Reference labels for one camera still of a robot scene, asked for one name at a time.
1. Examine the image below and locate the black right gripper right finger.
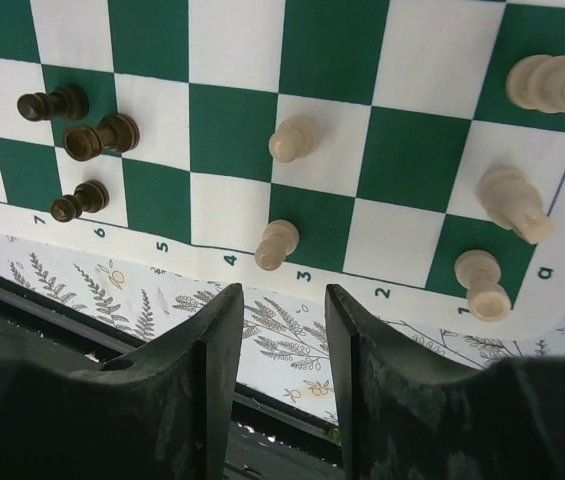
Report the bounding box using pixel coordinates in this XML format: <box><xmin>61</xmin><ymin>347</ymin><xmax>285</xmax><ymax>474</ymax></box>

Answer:
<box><xmin>325</xmin><ymin>284</ymin><xmax>565</xmax><ymax>479</ymax></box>

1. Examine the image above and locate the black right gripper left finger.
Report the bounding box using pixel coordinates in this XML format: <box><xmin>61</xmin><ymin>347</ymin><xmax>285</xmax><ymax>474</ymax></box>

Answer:
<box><xmin>0</xmin><ymin>283</ymin><xmax>243</xmax><ymax>479</ymax></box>

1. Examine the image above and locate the green white chess board mat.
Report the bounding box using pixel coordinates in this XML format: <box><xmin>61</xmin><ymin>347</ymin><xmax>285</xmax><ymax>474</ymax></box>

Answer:
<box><xmin>0</xmin><ymin>1</ymin><xmax>565</xmax><ymax>340</ymax></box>

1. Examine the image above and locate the dark rook chess piece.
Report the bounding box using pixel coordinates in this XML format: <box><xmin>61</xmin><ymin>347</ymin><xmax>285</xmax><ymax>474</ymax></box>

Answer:
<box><xmin>63</xmin><ymin>113</ymin><xmax>140</xmax><ymax>162</ymax></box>

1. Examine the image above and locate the white rook chess piece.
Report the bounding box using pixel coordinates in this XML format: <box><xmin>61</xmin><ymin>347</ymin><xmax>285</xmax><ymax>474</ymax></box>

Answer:
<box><xmin>454</xmin><ymin>249</ymin><xmax>511</xmax><ymax>322</ymax></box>

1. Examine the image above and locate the white pawn chess piece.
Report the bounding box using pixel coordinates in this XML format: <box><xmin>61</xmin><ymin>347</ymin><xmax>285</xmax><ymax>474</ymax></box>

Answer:
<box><xmin>268</xmin><ymin>115</ymin><xmax>319</xmax><ymax>163</ymax></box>
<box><xmin>254</xmin><ymin>220</ymin><xmax>300</xmax><ymax>271</ymax></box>

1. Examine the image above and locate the dark pawn chess piece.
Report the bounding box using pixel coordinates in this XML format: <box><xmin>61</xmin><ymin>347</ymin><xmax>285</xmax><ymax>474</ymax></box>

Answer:
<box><xmin>50</xmin><ymin>180</ymin><xmax>110</xmax><ymax>222</ymax></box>
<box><xmin>17</xmin><ymin>85</ymin><xmax>89</xmax><ymax>122</ymax></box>

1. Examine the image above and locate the white knight chess piece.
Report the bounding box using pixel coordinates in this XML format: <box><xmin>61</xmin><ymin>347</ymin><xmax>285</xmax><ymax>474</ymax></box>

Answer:
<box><xmin>476</xmin><ymin>167</ymin><xmax>555</xmax><ymax>245</ymax></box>

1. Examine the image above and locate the white bishop chess piece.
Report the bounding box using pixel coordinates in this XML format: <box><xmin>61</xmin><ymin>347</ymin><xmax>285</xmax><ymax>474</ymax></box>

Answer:
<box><xmin>506</xmin><ymin>54</ymin><xmax>565</xmax><ymax>114</ymax></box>

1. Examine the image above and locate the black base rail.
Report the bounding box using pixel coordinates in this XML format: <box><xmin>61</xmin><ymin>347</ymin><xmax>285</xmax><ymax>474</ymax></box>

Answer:
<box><xmin>0</xmin><ymin>278</ymin><xmax>344</xmax><ymax>479</ymax></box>

